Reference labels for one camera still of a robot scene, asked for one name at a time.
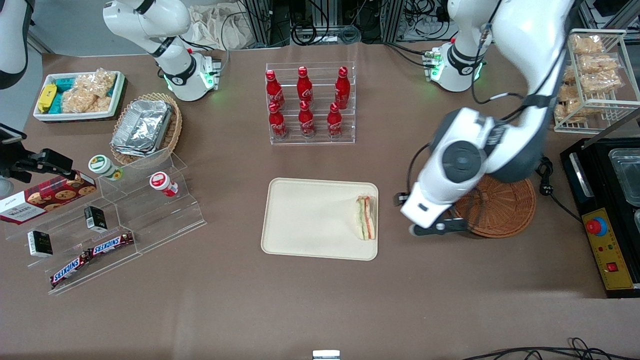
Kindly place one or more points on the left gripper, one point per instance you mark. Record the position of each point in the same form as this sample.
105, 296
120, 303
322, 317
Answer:
397, 199

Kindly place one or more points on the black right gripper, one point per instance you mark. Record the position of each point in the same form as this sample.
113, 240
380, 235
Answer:
31, 163

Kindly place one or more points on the triangular sandwich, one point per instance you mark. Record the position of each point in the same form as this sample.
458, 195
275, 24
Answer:
366, 217

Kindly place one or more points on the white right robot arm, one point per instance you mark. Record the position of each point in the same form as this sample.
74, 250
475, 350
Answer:
176, 70

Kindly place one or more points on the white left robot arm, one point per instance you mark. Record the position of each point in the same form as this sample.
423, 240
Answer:
525, 50

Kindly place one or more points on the white rectangular snack tray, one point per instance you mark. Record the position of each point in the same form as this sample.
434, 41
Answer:
80, 116

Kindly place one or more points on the brown round wicker basket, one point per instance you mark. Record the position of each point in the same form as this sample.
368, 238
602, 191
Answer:
505, 210

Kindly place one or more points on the light oval wicker basket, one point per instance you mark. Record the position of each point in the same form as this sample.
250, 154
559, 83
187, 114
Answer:
172, 135

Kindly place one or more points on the beige plastic tray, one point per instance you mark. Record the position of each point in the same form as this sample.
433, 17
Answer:
310, 220

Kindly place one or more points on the red tartan cookie box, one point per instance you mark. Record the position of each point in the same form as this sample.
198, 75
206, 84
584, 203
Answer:
45, 200

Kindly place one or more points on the green lid yoghurt cup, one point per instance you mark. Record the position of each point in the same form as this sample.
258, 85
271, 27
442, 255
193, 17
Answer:
102, 166

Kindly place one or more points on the yellow snack packet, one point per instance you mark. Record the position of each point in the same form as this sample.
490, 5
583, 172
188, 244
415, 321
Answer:
47, 97

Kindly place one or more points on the clear rice cracker bag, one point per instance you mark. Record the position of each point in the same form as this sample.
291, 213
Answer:
82, 102
100, 82

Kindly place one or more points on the small black box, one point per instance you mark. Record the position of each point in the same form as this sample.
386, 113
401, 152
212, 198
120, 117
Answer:
40, 244
95, 218

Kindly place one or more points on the teal snack packet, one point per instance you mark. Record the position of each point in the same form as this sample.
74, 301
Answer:
62, 85

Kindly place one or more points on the aluminium foil container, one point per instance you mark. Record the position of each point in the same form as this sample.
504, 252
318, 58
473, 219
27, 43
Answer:
131, 149
145, 122

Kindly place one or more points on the clear acrylic stepped shelf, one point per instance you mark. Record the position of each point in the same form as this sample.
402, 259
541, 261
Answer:
160, 220
70, 240

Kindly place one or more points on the snickers chocolate bar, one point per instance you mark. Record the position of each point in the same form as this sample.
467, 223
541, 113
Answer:
111, 244
70, 270

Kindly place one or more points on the red lid yoghurt cup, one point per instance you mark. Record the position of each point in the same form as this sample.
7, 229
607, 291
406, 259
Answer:
161, 182

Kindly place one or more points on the red emergency stop button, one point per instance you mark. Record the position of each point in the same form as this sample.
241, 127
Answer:
595, 226

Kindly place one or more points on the red cola bottle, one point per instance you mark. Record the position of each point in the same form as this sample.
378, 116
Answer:
334, 124
304, 90
342, 92
277, 125
306, 122
274, 92

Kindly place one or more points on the clear acrylic bottle rack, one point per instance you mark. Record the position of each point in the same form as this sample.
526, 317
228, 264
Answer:
320, 141

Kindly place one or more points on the black countertop appliance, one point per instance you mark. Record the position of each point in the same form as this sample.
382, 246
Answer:
595, 185

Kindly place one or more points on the yellow control panel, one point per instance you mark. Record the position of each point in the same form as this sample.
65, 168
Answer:
611, 250

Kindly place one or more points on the bagged fried snack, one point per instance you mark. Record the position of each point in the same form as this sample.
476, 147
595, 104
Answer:
599, 64
569, 74
569, 91
569, 111
587, 44
602, 84

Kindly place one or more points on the steel food pan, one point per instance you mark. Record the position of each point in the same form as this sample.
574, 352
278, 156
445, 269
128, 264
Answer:
627, 177

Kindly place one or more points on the beige crumpled cloth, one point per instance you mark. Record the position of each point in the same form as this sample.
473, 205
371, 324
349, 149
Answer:
215, 27

